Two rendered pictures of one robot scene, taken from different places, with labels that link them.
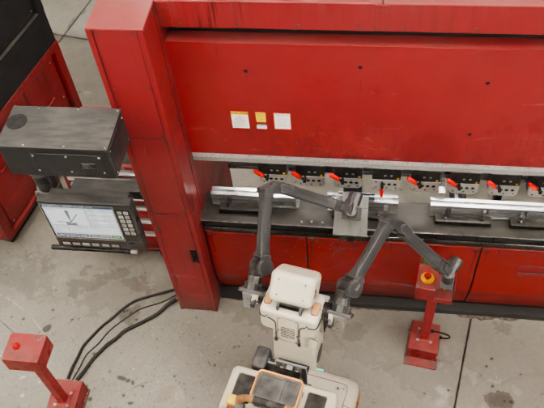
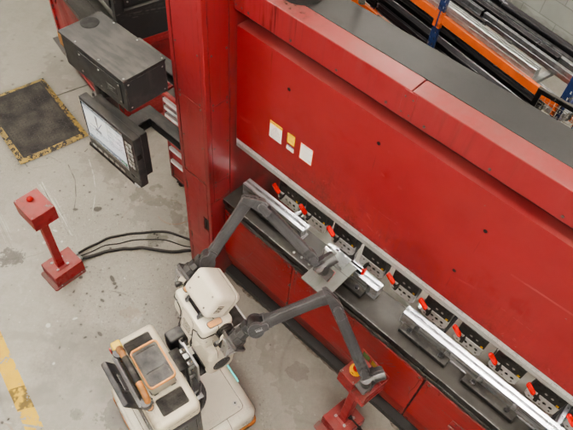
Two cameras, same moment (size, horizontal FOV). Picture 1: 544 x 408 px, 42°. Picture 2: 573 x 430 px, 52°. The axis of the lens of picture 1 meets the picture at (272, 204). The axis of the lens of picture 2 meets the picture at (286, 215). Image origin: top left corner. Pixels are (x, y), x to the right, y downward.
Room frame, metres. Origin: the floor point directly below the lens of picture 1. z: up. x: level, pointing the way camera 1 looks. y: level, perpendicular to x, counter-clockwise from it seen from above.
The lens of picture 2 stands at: (0.64, -0.92, 3.71)
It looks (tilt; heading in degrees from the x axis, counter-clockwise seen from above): 53 degrees down; 26
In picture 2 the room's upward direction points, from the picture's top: 7 degrees clockwise
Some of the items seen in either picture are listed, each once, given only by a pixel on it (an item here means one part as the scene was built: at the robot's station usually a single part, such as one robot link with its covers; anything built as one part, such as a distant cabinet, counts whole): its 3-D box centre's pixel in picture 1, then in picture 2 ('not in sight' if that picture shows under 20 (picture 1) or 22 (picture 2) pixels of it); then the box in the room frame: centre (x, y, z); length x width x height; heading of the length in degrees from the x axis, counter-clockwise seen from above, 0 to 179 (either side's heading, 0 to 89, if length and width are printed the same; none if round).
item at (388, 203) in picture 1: (362, 202); (351, 270); (2.42, -0.50, 0.92); 0.39 x 0.06 x 0.10; 78
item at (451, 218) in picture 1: (462, 220); (423, 344); (2.25, -1.03, 0.89); 0.30 x 0.05 x 0.03; 78
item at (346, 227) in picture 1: (350, 215); (328, 273); (2.29, -0.42, 1.00); 0.26 x 0.18 x 0.01; 168
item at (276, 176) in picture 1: (274, 168); (293, 193); (2.52, -0.03, 1.19); 0.15 x 0.09 x 0.17; 78
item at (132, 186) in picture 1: (105, 200); (155, 135); (2.45, 0.88, 1.18); 0.40 x 0.24 x 0.07; 78
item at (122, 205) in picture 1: (95, 217); (118, 137); (2.15, 0.85, 1.42); 0.45 x 0.12 x 0.36; 78
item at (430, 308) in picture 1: (429, 313); (351, 401); (1.97, -0.83, 0.39); 0.05 x 0.05 x 0.54; 70
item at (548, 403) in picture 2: not in sight; (548, 392); (2.18, -1.60, 1.19); 0.15 x 0.09 x 0.17; 78
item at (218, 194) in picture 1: (255, 197); (274, 208); (2.55, 0.09, 0.92); 0.50 x 0.06 x 0.10; 78
